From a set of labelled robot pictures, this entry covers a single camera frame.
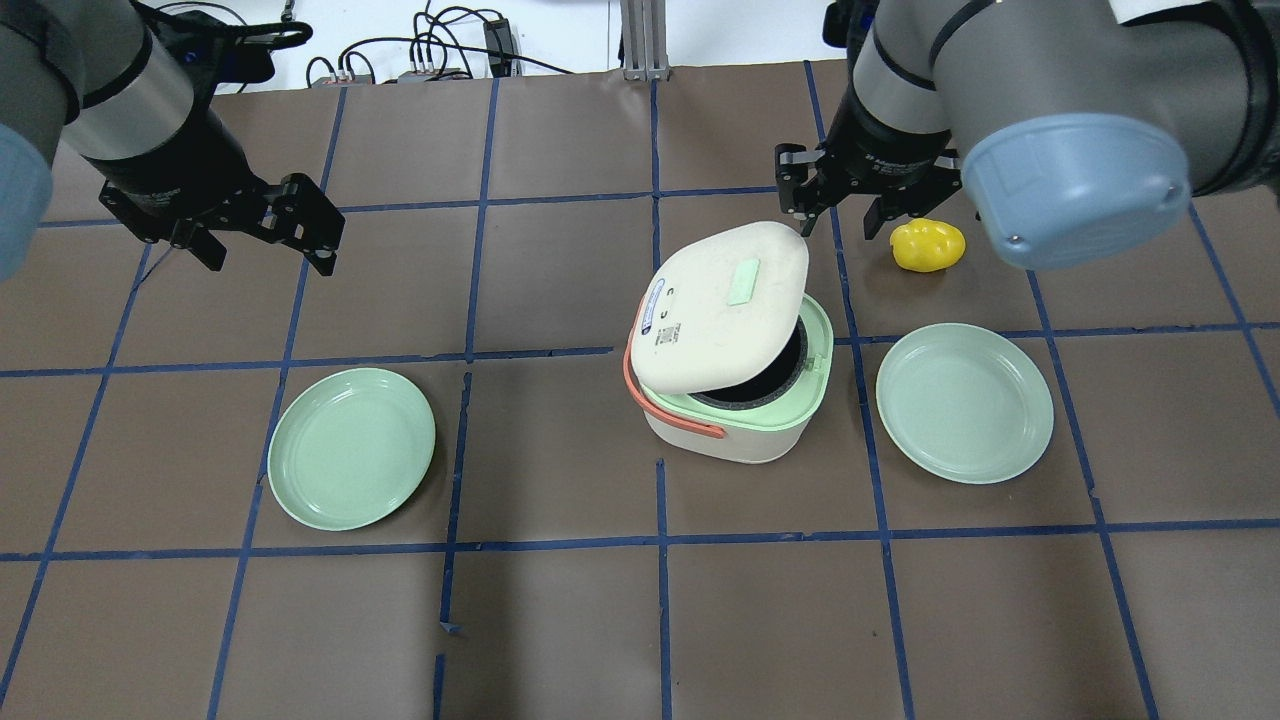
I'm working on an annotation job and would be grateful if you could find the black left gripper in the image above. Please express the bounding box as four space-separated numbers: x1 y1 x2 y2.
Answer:
99 108 346 277

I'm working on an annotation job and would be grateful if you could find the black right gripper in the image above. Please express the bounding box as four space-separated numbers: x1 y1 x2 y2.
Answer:
774 90 963 241

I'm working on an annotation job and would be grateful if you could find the cream rice cooker orange handle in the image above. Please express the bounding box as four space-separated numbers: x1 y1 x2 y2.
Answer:
623 222 835 465

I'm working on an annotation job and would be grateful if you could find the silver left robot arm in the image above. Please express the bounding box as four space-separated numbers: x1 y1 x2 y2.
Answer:
1 1 346 278

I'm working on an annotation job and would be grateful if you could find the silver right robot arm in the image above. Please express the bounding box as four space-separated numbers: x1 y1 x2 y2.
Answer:
773 1 1277 270

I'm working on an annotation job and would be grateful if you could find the yellow toy pepper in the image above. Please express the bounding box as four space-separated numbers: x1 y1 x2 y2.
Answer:
890 218 968 273

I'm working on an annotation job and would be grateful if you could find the green plate left side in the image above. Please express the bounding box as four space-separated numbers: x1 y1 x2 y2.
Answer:
266 366 436 532

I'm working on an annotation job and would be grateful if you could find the green plate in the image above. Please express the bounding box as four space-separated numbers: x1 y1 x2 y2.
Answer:
876 323 1055 486
266 366 436 532

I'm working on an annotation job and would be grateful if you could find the green plate right side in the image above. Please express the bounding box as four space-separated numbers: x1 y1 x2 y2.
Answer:
876 323 1055 486

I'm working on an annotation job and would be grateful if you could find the brown paper table mat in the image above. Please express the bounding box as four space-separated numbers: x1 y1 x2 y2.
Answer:
1 61 1277 719

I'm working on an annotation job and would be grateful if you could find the aluminium frame post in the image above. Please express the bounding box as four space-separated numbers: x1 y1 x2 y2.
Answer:
620 1 671 82

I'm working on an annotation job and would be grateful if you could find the black cable bundle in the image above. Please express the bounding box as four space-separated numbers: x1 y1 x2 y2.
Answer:
305 0 521 86

